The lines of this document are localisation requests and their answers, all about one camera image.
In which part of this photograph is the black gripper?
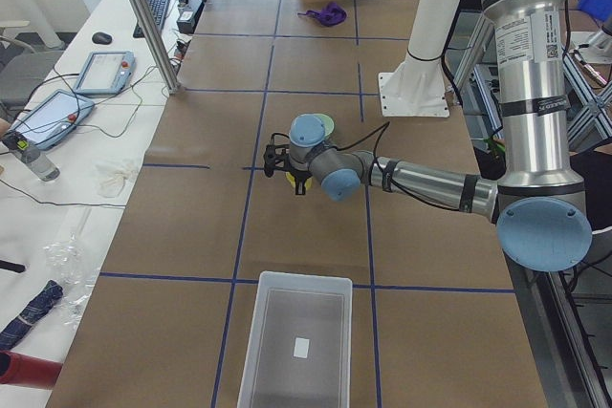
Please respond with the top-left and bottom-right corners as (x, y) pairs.
(286, 171), (313, 196)

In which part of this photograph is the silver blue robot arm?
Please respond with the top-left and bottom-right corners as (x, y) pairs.
(265, 0), (592, 271)

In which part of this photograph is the light green bowl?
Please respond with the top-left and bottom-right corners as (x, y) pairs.
(316, 113), (335, 139)

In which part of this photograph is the black computer mouse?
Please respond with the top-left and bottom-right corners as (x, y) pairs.
(92, 32), (113, 45)

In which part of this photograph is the near teach pendant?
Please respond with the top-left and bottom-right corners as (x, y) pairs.
(11, 90), (95, 151)

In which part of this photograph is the black keyboard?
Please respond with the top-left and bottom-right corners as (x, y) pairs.
(146, 0), (171, 32)

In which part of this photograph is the person in black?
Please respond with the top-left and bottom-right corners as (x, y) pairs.
(473, 138), (611, 233)

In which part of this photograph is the aluminium frame post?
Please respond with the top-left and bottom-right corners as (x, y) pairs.
(129, 0), (180, 95)

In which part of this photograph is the black box device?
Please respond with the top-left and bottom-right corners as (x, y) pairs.
(176, 0), (205, 34)

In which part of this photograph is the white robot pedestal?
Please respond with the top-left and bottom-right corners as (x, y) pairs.
(379, 0), (460, 118)

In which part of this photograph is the crumpled clear plastic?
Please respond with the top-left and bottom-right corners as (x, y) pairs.
(43, 207), (99, 330)

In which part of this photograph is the white crumpled cloth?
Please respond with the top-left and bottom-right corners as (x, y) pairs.
(95, 160), (141, 198)

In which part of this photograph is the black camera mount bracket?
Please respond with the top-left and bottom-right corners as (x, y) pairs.
(263, 140), (289, 178)

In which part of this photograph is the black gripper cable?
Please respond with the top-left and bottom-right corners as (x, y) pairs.
(270, 121), (460, 211)

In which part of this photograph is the clear water bottle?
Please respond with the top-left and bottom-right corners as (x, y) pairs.
(1, 131), (60, 182)

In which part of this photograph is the folded blue umbrella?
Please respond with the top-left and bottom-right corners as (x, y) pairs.
(1, 280), (63, 351)

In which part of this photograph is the far teach pendant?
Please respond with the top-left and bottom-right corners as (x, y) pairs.
(74, 51), (135, 97)

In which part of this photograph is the red cylinder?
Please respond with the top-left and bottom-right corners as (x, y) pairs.
(1, 351), (63, 390)

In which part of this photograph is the teach pendant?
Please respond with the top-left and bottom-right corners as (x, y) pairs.
(11, 90), (95, 151)
(74, 51), (135, 97)

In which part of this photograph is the purple cloth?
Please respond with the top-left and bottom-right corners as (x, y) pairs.
(297, 2), (347, 27)

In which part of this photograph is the green tool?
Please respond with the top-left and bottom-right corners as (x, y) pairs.
(484, 137), (506, 160)

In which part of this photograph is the clear plastic box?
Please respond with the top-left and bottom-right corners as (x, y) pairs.
(237, 271), (353, 407)

